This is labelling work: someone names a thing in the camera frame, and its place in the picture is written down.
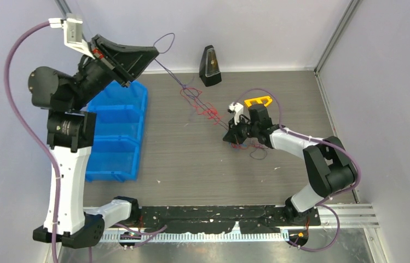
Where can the perforated metal rail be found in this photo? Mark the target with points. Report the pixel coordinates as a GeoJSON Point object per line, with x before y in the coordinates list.
{"type": "Point", "coordinates": [117, 236]}

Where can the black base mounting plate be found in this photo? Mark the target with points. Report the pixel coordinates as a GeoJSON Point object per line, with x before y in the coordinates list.
{"type": "Point", "coordinates": [218, 219]}

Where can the black metronome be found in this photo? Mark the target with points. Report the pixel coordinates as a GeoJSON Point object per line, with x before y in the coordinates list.
{"type": "Point", "coordinates": [209, 71]}

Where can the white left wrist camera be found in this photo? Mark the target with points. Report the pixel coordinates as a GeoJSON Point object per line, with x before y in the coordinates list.
{"type": "Point", "coordinates": [72, 33]}

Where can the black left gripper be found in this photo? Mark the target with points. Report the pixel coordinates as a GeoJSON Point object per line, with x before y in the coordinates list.
{"type": "Point", "coordinates": [122, 61]}

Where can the yellow triangular plastic piece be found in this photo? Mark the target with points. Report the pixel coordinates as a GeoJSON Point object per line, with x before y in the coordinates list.
{"type": "Point", "coordinates": [263, 100]}

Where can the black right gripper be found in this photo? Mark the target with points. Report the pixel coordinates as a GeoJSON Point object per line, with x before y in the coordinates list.
{"type": "Point", "coordinates": [234, 136]}

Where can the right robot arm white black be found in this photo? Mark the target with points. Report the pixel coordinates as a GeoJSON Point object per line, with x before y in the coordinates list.
{"type": "Point", "coordinates": [328, 167]}

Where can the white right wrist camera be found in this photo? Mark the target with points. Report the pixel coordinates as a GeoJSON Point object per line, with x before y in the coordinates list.
{"type": "Point", "coordinates": [237, 109]}

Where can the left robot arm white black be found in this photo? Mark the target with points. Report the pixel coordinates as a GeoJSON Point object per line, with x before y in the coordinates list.
{"type": "Point", "coordinates": [70, 138]}

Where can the blue plastic bin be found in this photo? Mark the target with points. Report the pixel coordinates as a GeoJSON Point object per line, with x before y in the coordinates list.
{"type": "Point", "coordinates": [119, 129]}

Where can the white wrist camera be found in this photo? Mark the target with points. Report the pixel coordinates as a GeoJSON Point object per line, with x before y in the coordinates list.
{"type": "Point", "coordinates": [237, 109]}
{"type": "Point", "coordinates": [72, 33]}

